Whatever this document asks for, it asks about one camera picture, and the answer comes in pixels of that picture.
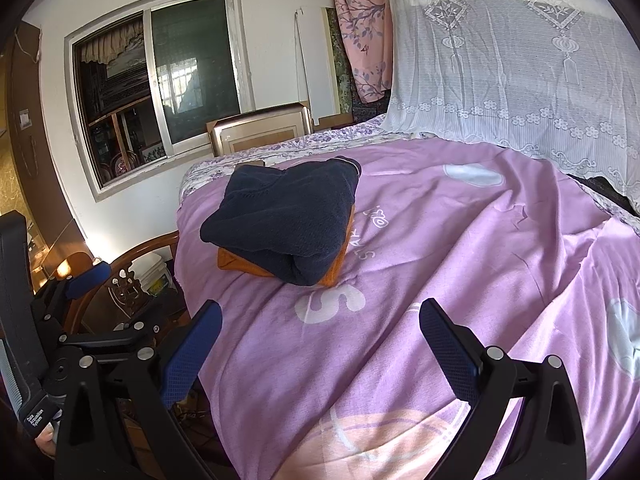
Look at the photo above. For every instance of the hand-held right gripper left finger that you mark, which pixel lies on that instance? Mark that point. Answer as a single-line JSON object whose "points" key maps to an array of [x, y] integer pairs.
{"points": [[192, 350]]}

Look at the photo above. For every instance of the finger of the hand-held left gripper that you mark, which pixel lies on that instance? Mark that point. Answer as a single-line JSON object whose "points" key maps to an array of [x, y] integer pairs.
{"points": [[120, 340], [90, 276]]}

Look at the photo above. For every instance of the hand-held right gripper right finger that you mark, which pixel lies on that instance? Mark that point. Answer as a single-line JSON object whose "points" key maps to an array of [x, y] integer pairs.
{"points": [[447, 350]]}

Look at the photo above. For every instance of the navy knit cardigan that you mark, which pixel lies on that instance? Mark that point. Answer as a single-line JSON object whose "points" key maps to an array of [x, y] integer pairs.
{"points": [[280, 220]]}

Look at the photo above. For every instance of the person's left hand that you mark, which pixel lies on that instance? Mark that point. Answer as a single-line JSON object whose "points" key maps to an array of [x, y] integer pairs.
{"points": [[46, 439]]}

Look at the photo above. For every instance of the round-backed wooden chair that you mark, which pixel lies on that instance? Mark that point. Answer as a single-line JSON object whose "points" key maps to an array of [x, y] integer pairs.
{"points": [[145, 245]]}

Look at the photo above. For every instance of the pink quilt cover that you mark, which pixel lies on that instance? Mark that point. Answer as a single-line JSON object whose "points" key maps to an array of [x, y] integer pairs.
{"points": [[425, 260]]}

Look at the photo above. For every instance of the orange folded garment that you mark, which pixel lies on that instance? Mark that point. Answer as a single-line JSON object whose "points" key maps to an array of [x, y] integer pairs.
{"points": [[235, 262]]}

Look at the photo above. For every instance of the small brown flat object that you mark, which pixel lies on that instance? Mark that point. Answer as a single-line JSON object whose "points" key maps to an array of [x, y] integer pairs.
{"points": [[252, 163]]}

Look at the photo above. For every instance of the dark cloth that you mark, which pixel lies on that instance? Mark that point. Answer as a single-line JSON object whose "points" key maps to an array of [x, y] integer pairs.
{"points": [[607, 192]]}

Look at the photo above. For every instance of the sliding glass window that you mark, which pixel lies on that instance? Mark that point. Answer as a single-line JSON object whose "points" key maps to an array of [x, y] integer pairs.
{"points": [[190, 70]]}

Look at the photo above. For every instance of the purple floral bed sheet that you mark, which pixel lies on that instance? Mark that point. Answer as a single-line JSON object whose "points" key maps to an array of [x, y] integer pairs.
{"points": [[340, 135]]}

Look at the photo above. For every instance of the white lace cloth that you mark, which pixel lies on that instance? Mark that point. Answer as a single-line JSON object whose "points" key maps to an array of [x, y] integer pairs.
{"points": [[500, 60]]}

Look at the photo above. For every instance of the green framed painting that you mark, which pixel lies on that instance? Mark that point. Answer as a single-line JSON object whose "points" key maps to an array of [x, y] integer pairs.
{"points": [[340, 75]]}

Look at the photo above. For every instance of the white board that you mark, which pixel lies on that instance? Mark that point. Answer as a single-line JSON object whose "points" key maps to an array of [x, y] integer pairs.
{"points": [[312, 65]]}

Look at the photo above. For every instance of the pink floral hanging cloth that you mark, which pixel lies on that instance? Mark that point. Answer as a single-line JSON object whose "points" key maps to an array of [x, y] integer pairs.
{"points": [[362, 35]]}

